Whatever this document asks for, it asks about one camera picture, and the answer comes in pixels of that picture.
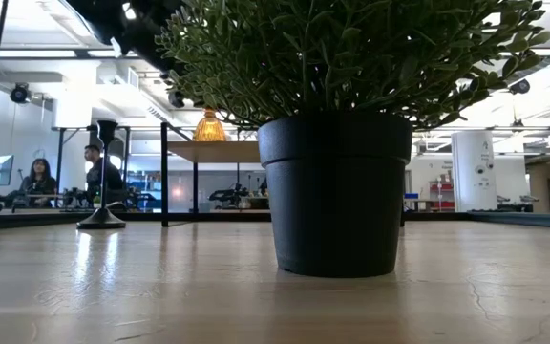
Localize short black candlestick holder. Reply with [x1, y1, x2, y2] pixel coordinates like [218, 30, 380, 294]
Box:
[75, 118, 127, 231]

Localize red storage rack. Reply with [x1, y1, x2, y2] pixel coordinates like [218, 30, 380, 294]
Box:
[430, 180, 455, 211]

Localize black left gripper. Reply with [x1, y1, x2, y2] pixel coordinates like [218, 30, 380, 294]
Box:
[134, 0, 186, 109]

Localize black metal table frame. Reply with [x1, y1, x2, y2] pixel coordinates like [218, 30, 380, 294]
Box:
[0, 207, 550, 231]

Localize wooden shelf black metal legs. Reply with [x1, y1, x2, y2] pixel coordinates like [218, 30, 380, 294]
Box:
[159, 121, 413, 228]

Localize white pillar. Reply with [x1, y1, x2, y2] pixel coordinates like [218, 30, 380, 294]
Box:
[450, 131, 497, 212]

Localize black ceiling camera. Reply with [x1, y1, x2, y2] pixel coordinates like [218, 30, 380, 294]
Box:
[508, 77, 532, 96]
[10, 82, 32, 105]

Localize amber glass candle holder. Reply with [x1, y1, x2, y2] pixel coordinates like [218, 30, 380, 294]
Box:
[191, 107, 228, 142]

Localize person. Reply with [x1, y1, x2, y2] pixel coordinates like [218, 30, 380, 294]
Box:
[19, 158, 59, 207]
[83, 144, 126, 206]

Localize green plant in black pot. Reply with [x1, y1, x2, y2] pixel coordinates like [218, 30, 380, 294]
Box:
[154, 0, 550, 279]

